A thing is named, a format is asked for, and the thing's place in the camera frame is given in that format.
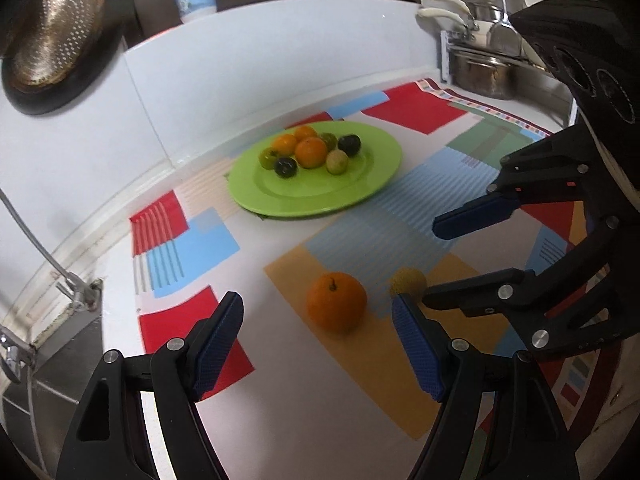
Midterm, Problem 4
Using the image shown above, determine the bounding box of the tall kitchen faucet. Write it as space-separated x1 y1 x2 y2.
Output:
0 326 37 385

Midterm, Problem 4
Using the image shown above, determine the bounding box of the steel pot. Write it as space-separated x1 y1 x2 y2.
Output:
449 52 518 100

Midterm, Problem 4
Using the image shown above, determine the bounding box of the small orange on plate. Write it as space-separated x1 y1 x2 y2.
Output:
293 125 318 142
270 133 297 157

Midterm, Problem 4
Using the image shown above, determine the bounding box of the cream-handled pan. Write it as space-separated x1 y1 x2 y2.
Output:
416 0 482 32

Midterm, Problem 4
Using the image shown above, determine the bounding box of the steel sink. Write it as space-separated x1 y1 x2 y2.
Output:
1 310 103 479

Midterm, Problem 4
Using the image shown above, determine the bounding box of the yellow kiwi-like fruit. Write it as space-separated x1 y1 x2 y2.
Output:
326 150 349 176

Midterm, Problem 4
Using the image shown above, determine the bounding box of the green plate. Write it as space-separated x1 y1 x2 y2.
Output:
228 120 402 218

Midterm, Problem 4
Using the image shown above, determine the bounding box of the colourful patterned mat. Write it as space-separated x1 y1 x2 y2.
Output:
131 79 586 479

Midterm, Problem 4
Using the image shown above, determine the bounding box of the green-yellow fruit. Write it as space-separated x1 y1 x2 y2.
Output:
258 148 280 171

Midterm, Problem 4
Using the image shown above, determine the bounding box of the black frying pan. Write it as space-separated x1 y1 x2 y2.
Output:
1 0 134 116

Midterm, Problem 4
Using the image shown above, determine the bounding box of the dark plum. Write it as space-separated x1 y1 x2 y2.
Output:
337 134 361 157
274 157 298 179

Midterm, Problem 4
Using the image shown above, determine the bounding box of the tan round fruit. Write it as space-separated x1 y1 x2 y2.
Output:
390 268 427 300

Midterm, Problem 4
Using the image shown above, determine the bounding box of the steel spatula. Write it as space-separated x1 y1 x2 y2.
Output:
487 0 522 58

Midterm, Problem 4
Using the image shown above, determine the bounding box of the green fruit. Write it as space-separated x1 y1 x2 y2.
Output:
319 132 337 152

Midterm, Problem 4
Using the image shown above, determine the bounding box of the slim gooseneck faucet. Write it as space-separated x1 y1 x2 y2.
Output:
0 190 102 311

